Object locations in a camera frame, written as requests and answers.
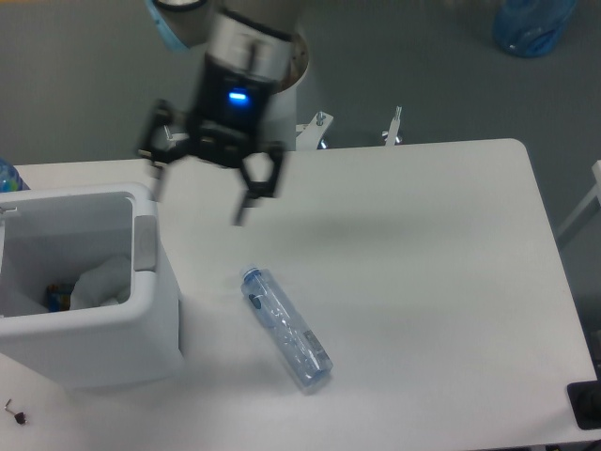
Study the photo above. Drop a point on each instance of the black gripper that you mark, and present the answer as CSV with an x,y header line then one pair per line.
x,y
221,125

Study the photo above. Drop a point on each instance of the white plastic wrapper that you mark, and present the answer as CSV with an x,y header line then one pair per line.
x,y
105,285

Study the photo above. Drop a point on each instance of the clear plastic water bottle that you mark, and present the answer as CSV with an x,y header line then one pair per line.
x,y
305,358

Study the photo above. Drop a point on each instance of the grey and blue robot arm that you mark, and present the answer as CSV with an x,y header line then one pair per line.
x,y
249,47

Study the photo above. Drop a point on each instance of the white trash can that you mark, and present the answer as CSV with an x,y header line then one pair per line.
x,y
53,236

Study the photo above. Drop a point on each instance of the metal clamp bolt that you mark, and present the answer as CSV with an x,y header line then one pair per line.
x,y
393,135

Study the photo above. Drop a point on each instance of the blue bottle at left edge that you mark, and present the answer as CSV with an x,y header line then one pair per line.
x,y
10,179

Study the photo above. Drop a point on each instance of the blue yellow snack wrapper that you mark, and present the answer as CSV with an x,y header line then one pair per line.
x,y
57,297

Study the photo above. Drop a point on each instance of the blue plastic bag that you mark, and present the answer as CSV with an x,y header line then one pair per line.
x,y
531,29

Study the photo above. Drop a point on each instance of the black device at table edge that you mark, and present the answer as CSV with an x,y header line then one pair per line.
x,y
584,398

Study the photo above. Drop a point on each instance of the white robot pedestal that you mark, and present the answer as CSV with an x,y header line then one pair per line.
x,y
284,102

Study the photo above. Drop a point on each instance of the white pedestal base bracket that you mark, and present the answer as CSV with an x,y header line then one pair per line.
x,y
307,136

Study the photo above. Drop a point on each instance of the white frame at right edge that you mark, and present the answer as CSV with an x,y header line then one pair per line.
x,y
583,212

